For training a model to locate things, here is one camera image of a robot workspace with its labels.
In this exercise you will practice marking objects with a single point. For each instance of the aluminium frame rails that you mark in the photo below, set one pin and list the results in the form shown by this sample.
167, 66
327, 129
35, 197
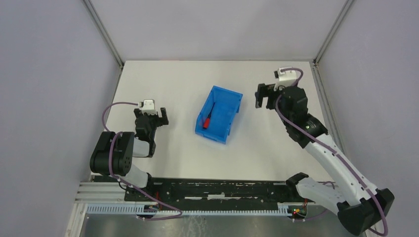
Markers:
101, 192

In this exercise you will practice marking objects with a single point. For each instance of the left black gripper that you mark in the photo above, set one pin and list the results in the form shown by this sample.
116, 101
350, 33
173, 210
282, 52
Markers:
154, 119

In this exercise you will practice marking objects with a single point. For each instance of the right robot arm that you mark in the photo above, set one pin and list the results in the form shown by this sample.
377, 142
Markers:
358, 203

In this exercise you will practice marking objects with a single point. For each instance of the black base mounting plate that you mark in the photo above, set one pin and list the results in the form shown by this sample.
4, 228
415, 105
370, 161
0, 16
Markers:
212, 194

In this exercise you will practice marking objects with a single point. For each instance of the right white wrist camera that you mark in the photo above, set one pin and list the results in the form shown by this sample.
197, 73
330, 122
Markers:
287, 76

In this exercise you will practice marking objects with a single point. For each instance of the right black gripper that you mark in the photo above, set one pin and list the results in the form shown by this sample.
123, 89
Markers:
268, 97

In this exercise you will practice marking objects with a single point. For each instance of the white slotted cable duct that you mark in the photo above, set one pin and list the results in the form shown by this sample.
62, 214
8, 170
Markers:
141, 209

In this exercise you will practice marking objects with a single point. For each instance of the red handled screwdriver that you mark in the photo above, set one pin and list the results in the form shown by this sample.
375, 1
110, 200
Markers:
207, 120

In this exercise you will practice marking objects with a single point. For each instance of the blue plastic bin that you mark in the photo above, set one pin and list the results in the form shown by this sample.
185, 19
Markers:
227, 105

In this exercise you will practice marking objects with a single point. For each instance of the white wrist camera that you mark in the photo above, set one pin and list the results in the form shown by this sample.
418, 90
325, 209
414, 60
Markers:
287, 76
147, 106

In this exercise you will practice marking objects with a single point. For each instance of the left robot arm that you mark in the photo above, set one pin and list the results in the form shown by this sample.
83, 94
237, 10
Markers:
113, 155

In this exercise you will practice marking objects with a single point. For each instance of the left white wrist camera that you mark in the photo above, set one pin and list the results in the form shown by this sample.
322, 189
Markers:
147, 106

